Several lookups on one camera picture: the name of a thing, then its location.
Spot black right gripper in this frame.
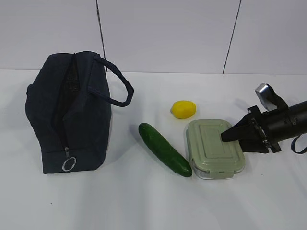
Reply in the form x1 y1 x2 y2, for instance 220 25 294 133
221 106 292 153

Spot green lidded glass container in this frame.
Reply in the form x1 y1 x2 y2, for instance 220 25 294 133
186 119 246 179

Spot yellow lemon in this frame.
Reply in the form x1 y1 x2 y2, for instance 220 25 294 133
171 100 197 119

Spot green cucumber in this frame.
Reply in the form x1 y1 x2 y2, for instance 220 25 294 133
138 123 193 178

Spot navy blue lunch bag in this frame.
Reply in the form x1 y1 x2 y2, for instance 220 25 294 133
25 51 134 174

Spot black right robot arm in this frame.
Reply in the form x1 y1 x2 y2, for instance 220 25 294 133
221 102 307 153

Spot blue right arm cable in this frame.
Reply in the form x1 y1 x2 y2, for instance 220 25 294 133
291 134 307 154

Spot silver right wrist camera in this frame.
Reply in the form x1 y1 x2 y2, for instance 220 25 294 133
255 83 278 111

